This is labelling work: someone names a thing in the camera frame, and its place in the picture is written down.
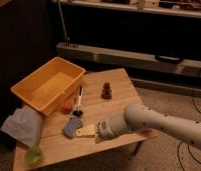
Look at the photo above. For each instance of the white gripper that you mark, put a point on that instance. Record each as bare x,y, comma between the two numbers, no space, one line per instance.
108,128

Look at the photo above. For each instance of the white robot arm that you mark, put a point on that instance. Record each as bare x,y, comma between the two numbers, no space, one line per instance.
139,117

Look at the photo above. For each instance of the green plastic cup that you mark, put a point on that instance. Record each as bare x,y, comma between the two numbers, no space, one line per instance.
33,155

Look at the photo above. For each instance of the blue sponge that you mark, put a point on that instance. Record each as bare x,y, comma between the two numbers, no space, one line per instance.
72,125

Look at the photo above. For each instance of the wooden table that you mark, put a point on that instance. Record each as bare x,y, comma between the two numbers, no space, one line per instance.
57,148

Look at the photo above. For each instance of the red tomato toy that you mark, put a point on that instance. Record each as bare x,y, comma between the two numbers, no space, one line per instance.
66,107

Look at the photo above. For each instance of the brown stacked toy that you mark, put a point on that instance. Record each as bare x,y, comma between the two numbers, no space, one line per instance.
106,91

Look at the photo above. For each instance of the yellow plastic bin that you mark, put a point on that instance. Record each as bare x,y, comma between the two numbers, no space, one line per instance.
48,86

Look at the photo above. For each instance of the grey cloth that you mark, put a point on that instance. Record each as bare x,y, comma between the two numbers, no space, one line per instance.
24,125

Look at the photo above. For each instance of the lower metal shelf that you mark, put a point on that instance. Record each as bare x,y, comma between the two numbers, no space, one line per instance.
127,59

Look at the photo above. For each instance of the metal pole stand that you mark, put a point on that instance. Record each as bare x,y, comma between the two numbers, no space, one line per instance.
66,37

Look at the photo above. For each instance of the upper shelf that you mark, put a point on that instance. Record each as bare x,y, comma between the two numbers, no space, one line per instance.
122,7

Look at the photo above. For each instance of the black handle on shelf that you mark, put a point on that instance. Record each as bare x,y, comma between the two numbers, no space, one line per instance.
166,59

